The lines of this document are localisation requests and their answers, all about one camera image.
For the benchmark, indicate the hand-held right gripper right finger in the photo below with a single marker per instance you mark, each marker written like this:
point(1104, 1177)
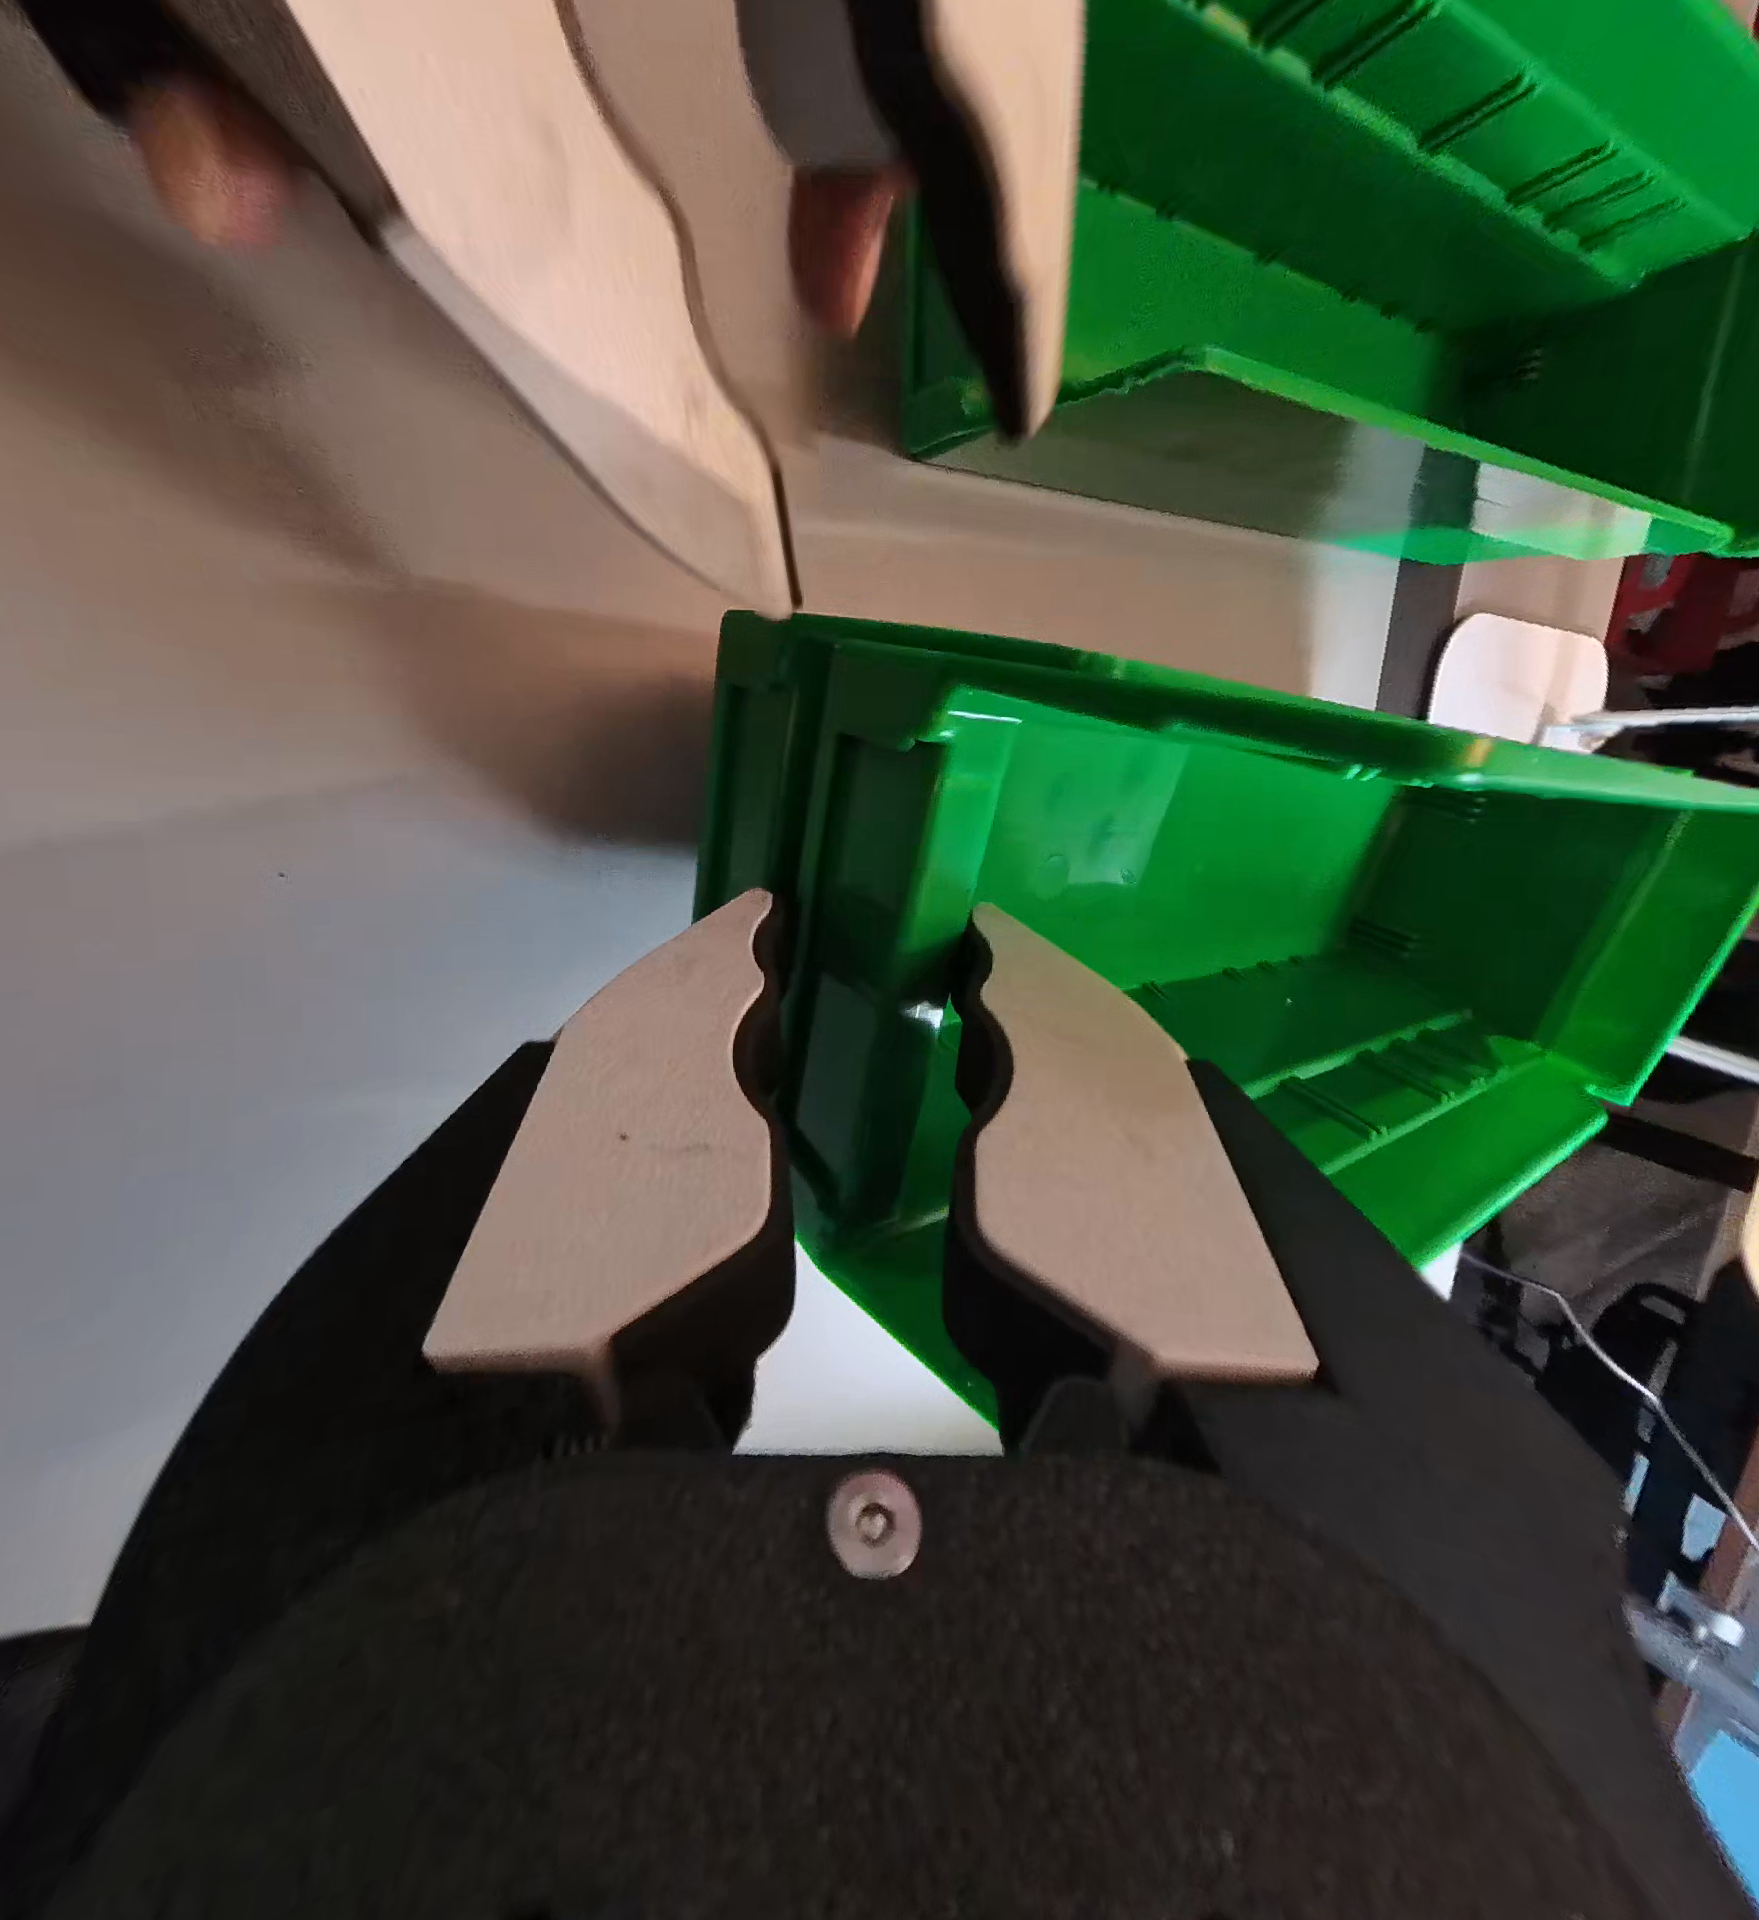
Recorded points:
point(1120, 1200)

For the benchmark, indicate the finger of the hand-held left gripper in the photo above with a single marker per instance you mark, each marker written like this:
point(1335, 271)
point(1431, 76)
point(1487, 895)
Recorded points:
point(1015, 179)
point(520, 224)

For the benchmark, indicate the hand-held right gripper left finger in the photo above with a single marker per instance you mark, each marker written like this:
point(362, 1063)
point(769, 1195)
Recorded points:
point(625, 1170)

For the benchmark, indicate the light grey desk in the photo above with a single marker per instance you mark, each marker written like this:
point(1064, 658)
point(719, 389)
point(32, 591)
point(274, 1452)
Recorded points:
point(220, 974)

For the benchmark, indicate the person's left hand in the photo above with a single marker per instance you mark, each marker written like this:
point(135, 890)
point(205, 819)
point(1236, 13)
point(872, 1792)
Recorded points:
point(838, 248)

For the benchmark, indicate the white document stand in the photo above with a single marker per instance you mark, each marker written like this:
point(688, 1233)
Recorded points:
point(1510, 674)

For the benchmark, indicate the red basket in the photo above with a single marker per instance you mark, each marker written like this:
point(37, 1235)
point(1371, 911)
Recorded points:
point(1675, 615)

